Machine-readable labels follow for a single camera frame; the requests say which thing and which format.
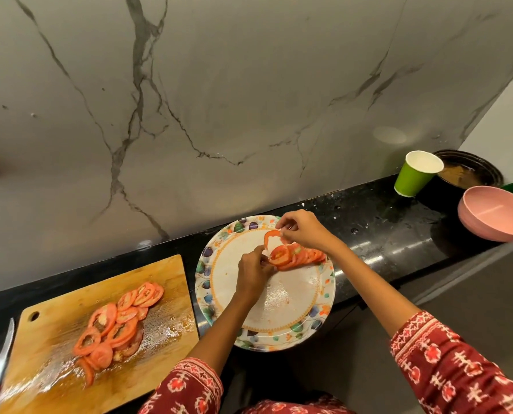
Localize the person's right hand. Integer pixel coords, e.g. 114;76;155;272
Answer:
275;209;347;256

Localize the person's left hand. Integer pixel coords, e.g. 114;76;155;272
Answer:
235;245;279;305

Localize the row of tomato slices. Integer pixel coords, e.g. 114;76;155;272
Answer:
268;242;328;272

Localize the red tomato slice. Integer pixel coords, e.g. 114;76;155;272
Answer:
263;229;283;251

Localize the floral rimmed plate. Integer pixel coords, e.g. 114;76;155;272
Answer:
194;214;336;353

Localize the pile of tomato slices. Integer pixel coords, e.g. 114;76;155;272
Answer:
72;281;166;388

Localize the person's left forearm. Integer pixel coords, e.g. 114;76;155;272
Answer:
186;293;262;375

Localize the person's right forearm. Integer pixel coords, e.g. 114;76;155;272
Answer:
332;241;421;337

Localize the wooden cutting board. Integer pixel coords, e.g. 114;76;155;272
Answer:
0;254;200;414

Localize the brown lower cabinet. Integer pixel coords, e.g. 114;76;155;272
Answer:
239;254;499;384

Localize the green paper cup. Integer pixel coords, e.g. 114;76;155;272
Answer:
394;150;445;198

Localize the red patterned left sleeve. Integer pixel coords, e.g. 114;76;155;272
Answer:
137;357;224;414

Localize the red patterned sleeve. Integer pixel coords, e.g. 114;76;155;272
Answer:
137;357;224;414
389;310;513;414

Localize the red patterned tunic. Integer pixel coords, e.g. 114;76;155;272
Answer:
239;394;357;414

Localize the pink bowl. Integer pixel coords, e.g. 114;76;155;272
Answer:
457;185;513;243

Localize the dark cooking pot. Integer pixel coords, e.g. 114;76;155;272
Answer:
420;149;504;212

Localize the red patterned right sleeve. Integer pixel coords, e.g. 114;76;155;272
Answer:
389;310;513;414

